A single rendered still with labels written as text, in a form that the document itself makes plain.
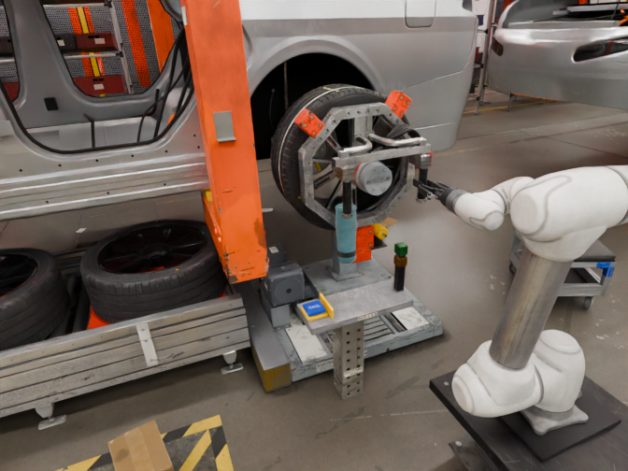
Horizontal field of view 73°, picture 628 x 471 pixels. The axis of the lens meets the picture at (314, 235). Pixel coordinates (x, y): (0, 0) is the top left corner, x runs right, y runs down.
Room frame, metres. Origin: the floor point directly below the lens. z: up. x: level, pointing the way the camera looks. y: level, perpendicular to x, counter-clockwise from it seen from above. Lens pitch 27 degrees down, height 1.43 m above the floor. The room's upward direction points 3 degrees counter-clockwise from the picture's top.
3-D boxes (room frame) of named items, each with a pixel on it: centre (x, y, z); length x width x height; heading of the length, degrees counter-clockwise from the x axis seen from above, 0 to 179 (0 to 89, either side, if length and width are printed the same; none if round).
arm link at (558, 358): (0.94, -0.69, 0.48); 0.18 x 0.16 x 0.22; 104
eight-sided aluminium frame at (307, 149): (1.79, -0.21, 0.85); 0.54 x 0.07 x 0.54; 110
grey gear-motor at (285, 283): (1.85, 0.20, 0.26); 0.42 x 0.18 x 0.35; 20
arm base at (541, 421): (0.95, -0.72, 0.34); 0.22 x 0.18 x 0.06; 102
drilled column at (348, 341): (1.35, -0.12, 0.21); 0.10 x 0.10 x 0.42; 20
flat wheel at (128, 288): (1.81, 0.77, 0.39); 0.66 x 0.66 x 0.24
